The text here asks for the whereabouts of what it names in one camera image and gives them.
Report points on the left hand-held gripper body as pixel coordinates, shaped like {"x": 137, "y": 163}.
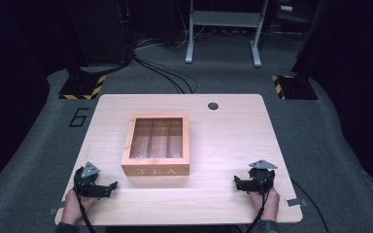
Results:
{"x": 86, "y": 181}

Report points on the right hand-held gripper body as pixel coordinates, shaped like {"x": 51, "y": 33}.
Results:
{"x": 261, "y": 178}

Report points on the wooden tea box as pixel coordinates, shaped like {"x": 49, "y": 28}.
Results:
{"x": 157, "y": 170}

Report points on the person's right hand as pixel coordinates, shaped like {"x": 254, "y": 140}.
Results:
{"x": 270, "y": 205}

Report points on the person's left hand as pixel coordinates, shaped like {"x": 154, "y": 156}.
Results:
{"x": 73, "y": 207}

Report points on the grey metal table bracket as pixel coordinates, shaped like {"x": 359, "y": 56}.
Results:
{"x": 53, "y": 211}
{"x": 296, "y": 202}

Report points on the black yellow striped base plate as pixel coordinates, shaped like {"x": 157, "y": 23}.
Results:
{"x": 296, "y": 87}
{"x": 81, "y": 87}

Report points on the white metal stand frame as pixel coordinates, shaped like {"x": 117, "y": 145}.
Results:
{"x": 223, "y": 18}

